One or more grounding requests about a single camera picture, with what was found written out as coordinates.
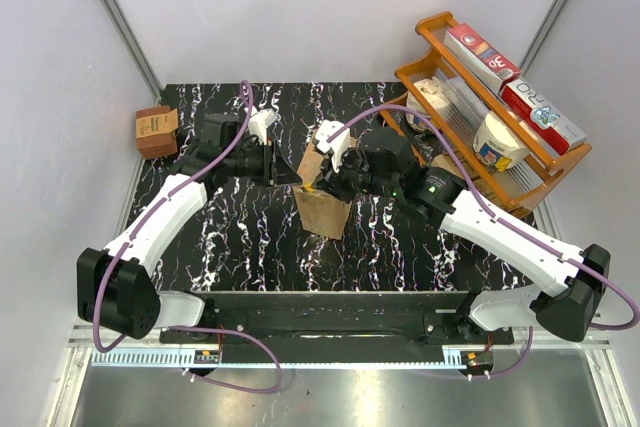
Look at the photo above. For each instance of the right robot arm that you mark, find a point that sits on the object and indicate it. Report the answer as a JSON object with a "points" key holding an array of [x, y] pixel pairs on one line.
{"points": [[567, 282]]}

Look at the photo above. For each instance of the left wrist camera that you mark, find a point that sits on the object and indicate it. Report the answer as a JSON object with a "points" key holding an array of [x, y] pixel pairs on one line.
{"points": [[259, 122]]}

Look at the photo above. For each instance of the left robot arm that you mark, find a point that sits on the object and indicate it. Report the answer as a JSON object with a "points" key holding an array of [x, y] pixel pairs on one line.
{"points": [[114, 285]]}

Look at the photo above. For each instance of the red cleaning pad pack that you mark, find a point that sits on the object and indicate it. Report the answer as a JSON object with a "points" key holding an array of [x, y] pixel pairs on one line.
{"points": [[155, 130]]}

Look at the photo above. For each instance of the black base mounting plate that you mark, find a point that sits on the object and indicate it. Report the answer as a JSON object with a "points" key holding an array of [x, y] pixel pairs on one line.
{"points": [[331, 329]]}

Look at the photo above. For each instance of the orange wooden shelf rack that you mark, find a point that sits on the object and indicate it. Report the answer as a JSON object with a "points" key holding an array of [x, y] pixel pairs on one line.
{"points": [[521, 188]]}

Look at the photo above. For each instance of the lower beige cleaning pad pack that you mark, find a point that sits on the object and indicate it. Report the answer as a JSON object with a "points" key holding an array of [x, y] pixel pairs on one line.
{"points": [[485, 189]]}

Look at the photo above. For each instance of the red silver toothpaste box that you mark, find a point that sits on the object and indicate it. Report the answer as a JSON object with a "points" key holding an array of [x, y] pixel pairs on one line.
{"points": [[548, 123]]}

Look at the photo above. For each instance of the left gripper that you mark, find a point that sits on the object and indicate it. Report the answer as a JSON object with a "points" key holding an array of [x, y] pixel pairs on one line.
{"points": [[284, 173]]}

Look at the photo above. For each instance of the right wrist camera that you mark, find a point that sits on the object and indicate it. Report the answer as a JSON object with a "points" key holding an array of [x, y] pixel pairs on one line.
{"points": [[332, 138]]}

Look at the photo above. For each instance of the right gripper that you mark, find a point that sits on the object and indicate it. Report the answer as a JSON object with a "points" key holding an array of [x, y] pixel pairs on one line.
{"points": [[335, 181]]}

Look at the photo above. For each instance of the right toilet paper roll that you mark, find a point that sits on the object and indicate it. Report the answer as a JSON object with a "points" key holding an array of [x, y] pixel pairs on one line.
{"points": [[496, 146]]}

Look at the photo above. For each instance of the beige cleaning pad pack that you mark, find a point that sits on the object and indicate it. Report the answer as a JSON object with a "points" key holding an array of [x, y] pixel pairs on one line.
{"points": [[445, 162], [485, 189]]}

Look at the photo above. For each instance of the red white toothpaste box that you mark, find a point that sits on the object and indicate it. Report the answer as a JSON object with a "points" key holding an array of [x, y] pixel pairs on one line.
{"points": [[493, 68]]}

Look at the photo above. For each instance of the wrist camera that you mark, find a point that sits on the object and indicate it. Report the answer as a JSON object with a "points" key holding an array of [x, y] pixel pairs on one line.
{"points": [[259, 122], [332, 138]]}

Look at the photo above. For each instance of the brown cardboard express box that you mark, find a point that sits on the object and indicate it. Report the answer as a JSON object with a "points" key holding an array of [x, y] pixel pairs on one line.
{"points": [[320, 213]]}

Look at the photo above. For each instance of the upper beige cleaning pad pack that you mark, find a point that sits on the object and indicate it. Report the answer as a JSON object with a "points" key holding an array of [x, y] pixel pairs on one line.
{"points": [[445, 162]]}

